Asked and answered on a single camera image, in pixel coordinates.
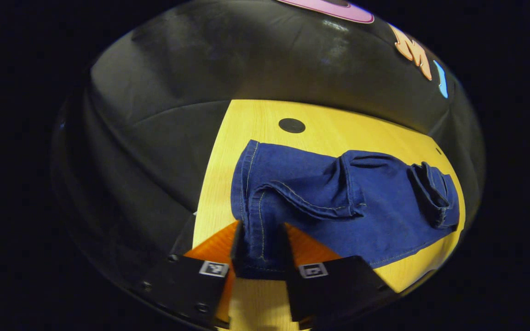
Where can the black backdrop cloth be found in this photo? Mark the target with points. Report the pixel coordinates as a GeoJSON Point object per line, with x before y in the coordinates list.
{"type": "Point", "coordinates": [177, 69]}

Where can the blue denim jeans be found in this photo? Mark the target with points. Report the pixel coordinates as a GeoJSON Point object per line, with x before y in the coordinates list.
{"type": "Point", "coordinates": [320, 197]}

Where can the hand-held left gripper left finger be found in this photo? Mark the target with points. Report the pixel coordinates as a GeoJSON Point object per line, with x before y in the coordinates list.
{"type": "Point", "coordinates": [187, 285]}

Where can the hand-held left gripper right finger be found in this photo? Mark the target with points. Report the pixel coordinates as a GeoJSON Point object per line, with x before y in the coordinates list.
{"type": "Point", "coordinates": [338, 289]}

